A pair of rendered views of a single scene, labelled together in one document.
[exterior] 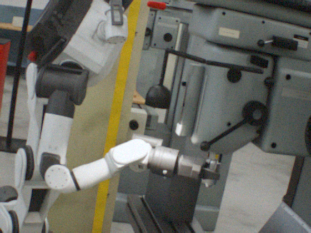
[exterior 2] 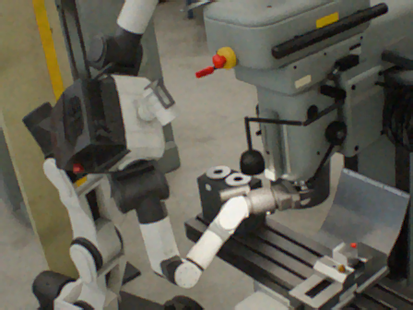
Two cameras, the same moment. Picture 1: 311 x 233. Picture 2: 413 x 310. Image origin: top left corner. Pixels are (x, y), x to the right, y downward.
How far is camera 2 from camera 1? 0.97 m
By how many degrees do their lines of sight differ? 25
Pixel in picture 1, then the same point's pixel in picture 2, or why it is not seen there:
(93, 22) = (131, 108)
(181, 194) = not seen: hidden behind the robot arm
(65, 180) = (195, 274)
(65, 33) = (118, 137)
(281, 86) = (349, 98)
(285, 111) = (357, 116)
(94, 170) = (210, 247)
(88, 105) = not seen: hidden behind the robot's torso
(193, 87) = (273, 135)
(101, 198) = not seen: hidden behind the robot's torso
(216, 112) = (306, 150)
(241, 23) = (310, 66)
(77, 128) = (36, 155)
